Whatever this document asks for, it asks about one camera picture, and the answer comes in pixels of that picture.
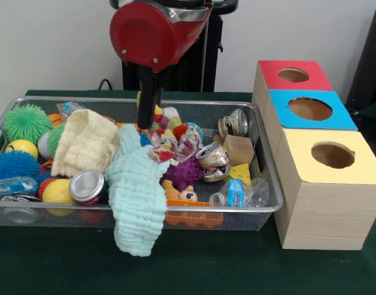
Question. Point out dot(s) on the orange plush toy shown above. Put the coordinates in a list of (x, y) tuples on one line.
[(187, 194)]

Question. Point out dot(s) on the cream waffle cloth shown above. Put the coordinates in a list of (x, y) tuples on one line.
[(83, 141)]

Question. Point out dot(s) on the printed silver drink can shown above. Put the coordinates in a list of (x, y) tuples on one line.
[(213, 159)]

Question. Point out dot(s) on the crushed bottle with blue label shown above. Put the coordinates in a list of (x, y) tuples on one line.
[(237, 192)]

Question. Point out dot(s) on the wooden box with three holes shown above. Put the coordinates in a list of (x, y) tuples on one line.
[(323, 215)]

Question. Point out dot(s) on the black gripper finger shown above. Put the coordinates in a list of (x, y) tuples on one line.
[(158, 95), (146, 101)]

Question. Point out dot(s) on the mint green waffle cloth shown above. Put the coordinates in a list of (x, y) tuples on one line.
[(135, 196)]

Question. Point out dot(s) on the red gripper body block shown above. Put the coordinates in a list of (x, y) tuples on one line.
[(144, 37)]

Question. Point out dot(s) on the yellow tennis ball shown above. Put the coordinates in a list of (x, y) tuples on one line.
[(57, 190)]

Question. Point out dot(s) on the dark green tablecloth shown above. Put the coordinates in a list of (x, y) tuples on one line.
[(206, 270)]

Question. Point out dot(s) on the purple spiky monster toy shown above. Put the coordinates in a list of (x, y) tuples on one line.
[(187, 172)]

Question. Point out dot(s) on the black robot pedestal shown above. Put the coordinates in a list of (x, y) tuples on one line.
[(190, 77)]

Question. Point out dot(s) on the crushed red soda can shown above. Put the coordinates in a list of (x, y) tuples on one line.
[(86, 185)]

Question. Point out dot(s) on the blue spiky rubber ball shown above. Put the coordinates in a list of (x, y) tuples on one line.
[(13, 166)]

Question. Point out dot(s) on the black stand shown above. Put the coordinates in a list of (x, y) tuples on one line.
[(372, 61)]

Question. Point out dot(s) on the green spiky rubber ball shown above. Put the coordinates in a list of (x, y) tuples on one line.
[(26, 121)]

